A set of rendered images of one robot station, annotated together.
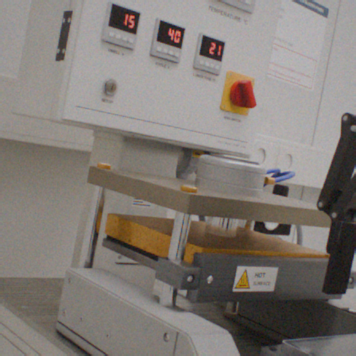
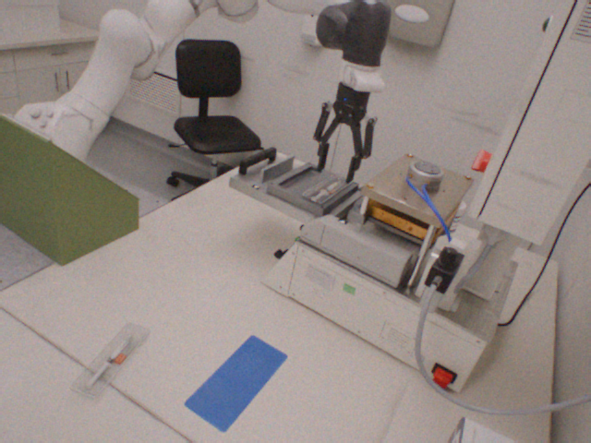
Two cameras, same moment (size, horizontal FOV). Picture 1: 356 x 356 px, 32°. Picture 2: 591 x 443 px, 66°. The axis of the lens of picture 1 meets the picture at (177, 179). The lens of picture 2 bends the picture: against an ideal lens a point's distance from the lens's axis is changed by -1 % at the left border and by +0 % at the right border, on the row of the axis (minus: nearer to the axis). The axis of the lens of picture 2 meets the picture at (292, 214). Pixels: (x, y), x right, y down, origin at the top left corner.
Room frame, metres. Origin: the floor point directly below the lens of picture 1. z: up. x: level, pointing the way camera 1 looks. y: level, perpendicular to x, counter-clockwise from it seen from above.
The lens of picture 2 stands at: (1.50, -0.68, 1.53)
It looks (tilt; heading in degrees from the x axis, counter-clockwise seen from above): 31 degrees down; 157
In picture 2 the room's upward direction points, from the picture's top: 11 degrees clockwise
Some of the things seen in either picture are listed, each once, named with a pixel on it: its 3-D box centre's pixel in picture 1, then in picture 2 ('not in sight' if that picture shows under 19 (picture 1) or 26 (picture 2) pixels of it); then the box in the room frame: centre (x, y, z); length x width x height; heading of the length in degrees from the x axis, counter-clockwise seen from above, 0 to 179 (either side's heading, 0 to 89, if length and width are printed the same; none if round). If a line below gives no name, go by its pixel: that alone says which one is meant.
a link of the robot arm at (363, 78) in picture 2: not in sight; (361, 77); (0.59, -0.20, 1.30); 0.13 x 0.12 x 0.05; 130
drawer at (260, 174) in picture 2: not in sight; (298, 185); (0.50, -0.26, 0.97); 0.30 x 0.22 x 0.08; 40
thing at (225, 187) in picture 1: (218, 208); (428, 200); (0.77, -0.05, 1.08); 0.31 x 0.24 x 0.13; 130
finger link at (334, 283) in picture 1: (341, 257); (352, 168); (0.60, -0.17, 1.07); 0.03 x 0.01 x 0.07; 130
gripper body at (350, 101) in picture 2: not in sight; (350, 104); (0.57, -0.20, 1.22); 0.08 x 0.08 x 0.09
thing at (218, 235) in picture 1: (226, 227); (415, 199); (0.74, -0.07, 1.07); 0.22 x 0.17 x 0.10; 130
